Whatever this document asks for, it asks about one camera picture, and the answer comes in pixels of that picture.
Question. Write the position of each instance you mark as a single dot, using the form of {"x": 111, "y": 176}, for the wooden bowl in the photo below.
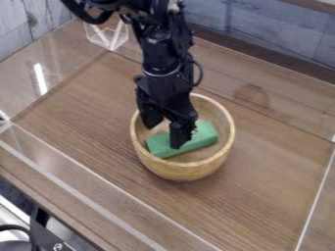
{"x": 195, "y": 164}

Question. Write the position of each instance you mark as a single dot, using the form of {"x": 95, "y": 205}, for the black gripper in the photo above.
{"x": 163, "y": 99}

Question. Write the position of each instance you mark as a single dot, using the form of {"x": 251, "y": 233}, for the clear acrylic corner bracket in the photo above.
{"x": 109, "y": 38}

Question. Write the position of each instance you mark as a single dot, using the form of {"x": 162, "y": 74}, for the green rectangular block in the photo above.
{"x": 205, "y": 137}

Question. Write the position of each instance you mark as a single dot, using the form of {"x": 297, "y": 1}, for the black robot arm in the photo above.
{"x": 159, "y": 26}

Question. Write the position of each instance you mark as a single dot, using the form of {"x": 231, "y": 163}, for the black table leg bracket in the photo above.
{"x": 46, "y": 240}

